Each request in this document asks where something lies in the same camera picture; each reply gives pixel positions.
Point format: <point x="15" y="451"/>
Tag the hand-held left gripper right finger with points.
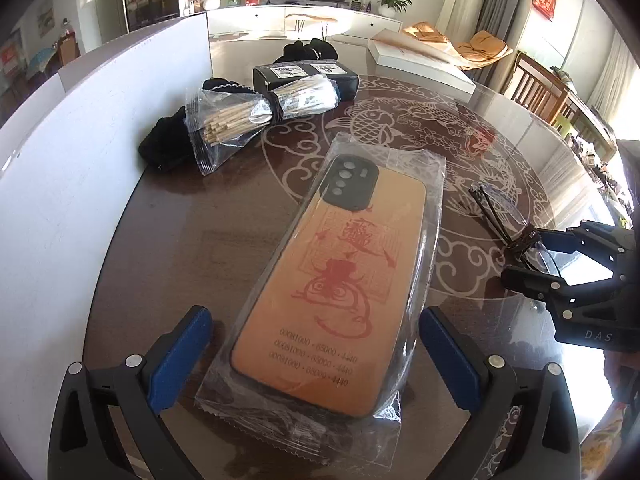
<point x="450" y="360"/>

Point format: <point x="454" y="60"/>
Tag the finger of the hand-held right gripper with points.
<point x="525" y="280"/>
<point x="565" y="240"/>

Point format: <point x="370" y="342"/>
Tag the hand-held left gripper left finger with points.
<point x="180" y="357"/>

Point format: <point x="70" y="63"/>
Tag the phone case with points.
<point x="340" y="260"/>

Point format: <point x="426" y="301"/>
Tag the white partition board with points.
<point x="100" y="160"/>

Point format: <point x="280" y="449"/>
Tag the black velvet cloth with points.
<point x="300" y="52"/>
<point x="165" y="140"/>

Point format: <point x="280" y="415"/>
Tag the wooden sticks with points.
<point x="235" y="120"/>

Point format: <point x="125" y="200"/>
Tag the black box with white labels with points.
<point x="346" y="82"/>

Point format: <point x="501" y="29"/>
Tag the person's right forearm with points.
<point x="622" y="375"/>

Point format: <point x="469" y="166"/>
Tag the cluttered wooden side table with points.
<point x="592" y="150"/>

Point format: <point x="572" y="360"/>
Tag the wooden dining chair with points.
<point x="537" y="87"/>

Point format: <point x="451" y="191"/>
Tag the white sheer curtain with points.
<point x="615" y="90"/>

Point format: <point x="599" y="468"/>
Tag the orange lounge chair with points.
<point x="480" y="45"/>

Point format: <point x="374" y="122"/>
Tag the white flat cardboard box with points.
<point x="425" y="62"/>

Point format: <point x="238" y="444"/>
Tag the grey curtain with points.
<point x="510" y="10"/>

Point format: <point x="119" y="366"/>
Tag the white television cabinet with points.
<point x="370" y="25"/>

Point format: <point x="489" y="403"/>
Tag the leafy plant in white pot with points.
<point x="391" y="0"/>

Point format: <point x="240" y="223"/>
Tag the blue mesh food cover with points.
<point x="41" y="60"/>

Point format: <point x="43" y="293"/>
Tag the white round vase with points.
<point x="210" y="4"/>

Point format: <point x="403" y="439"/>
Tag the white interior door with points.
<point x="110" y="5"/>

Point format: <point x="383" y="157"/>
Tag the red wall hanging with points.
<point x="544" y="0"/>

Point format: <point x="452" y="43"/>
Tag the red wall calendar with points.
<point x="7" y="55"/>

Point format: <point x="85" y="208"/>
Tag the framed wall painting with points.
<point x="45" y="15"/>

